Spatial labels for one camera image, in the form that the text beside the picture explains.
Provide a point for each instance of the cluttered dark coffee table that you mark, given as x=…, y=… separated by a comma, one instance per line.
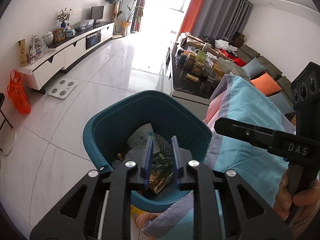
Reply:
x=190, y=74

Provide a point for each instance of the small black monitor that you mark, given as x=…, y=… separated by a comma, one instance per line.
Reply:
x=97, y=13

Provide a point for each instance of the white black TV cabinet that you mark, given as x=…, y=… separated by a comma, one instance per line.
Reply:
x=64, y=55

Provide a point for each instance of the orange curtain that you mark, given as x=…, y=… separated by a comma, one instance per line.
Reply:
x=190, y=16

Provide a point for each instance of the orange cushion far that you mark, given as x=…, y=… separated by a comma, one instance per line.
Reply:
x=266, y=85

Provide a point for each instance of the striped left curtain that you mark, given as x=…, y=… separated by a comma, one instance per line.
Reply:
x=137, y=17

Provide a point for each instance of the white patterned paper cup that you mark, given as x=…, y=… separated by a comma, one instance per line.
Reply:
x=138, y=140

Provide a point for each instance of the tall green potted plant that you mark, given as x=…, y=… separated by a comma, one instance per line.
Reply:
x=129, y=18

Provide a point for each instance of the grey curtain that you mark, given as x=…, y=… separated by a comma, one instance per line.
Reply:
x=222, y=19

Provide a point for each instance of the small plant blue vase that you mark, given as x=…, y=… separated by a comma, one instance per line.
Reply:
x=64, y=16

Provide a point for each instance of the black metal stand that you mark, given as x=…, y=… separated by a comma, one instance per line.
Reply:
x=5, y=120

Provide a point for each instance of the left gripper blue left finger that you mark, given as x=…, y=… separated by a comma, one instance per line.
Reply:
x=145, y=168

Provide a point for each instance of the white bathroom scale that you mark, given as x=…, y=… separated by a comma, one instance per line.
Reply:
x=62, y=88

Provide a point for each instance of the gold foil wrapper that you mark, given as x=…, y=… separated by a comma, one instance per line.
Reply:
x=157, y=180

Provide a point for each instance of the blue-grey cushion far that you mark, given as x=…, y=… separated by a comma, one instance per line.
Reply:
x=253, y=68

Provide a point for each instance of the blue-grey cushion near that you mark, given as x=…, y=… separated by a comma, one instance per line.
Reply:
x=281, y=103

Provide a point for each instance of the black tracking camera box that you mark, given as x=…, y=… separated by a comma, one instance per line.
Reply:
x=305, y=91

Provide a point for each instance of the clear green plastic wrapper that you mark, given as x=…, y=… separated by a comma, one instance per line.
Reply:
x=161, y=163

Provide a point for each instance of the green sectional sofa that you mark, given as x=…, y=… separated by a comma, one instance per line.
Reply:
x=247, y=54

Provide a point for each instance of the teal plastic trash bin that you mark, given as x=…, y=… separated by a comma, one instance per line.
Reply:
x=106, y=133

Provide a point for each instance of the teal grey tablecloth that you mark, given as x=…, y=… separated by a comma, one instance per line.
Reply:
x=240, y=107

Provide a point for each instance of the white standing air conditioner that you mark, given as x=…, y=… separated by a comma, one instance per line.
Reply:
x=125, y=2

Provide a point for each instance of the pile of clothes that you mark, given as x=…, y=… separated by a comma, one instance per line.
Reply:
x=222, y=48

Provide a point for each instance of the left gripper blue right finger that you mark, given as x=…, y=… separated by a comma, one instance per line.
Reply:
x=179, y=163

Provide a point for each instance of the large white foam net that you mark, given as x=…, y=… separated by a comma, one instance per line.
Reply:
x=164, y=146

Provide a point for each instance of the blue-grey cushion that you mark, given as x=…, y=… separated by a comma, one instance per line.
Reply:
x=253, y=68
x=281, y=103

